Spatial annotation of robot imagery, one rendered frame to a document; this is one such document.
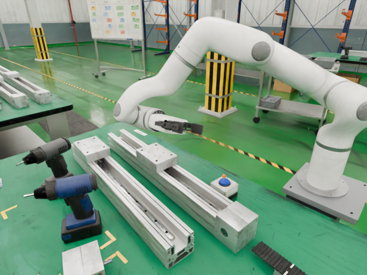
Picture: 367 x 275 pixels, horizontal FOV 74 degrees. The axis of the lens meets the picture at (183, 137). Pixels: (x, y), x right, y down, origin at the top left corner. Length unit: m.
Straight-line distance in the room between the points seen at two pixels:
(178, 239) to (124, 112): 0.44
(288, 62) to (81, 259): 0.82
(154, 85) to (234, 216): 0.49
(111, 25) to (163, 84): 5.76
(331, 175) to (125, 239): 0.79
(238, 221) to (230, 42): 0.54
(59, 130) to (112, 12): 4.52
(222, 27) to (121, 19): 5.62
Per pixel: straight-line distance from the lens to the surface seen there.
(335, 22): 8.34
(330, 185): 1.13
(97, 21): 6.81
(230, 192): 0.99
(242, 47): 0.77
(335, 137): 1.02
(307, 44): 8.50
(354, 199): 1.16
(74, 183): 0.80
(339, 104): 0.95
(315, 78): 0.92
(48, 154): 1.04
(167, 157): 1.02
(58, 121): 2.34
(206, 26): 0.81
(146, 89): 0.83
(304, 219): 1.02
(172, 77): 0.83
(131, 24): 6.21
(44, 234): 0.99
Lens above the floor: 1.43
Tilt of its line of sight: 26 degrees down
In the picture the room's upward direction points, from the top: straight up
